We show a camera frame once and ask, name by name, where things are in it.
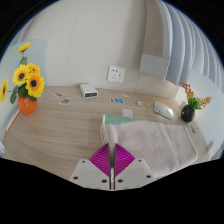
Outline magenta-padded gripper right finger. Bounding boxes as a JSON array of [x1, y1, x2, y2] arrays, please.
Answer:
[[111, 142, 158, 191]]

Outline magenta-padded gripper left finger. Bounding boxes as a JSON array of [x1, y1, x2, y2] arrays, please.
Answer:
[[69, 142, 112, 191]]

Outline beige towel with green edge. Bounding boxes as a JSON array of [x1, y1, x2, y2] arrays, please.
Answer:
[[99, 113, 200, 178]]

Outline white square card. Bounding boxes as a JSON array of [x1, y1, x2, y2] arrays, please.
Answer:
[[122, 108, 134, 119]]

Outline glossy illustrated booklet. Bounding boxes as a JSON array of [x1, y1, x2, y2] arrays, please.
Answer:
[[153, 100, 175, 121]]

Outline blue picture card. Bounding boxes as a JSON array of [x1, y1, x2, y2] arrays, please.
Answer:
[[109, 96, 126, 105]]

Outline black round vase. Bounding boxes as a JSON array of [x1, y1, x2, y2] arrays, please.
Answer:
[[180, 103, 196, 123]]

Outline small white box device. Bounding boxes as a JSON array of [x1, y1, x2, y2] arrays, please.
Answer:
[[79, 83, 99, 99]]

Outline orange round vase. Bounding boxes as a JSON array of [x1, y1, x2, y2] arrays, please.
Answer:
[[17, 95, 39, 116]]

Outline orange artificial flower sprig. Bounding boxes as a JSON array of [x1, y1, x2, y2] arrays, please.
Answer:
[[180, 81, 213, 111]]

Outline yellow artificial sunflowers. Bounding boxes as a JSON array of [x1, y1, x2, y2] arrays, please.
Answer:
[[0, 42, 46, 105]]

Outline white pleated curtain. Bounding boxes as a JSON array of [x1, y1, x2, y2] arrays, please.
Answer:
[[139, 0, 224, 86]]

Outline white table edge bracket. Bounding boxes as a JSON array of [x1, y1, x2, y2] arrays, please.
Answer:
[[205, 139, 215, 152]]

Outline white wall socket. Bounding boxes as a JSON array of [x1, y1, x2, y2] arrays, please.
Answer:
[[106, 64, 127, 84]]

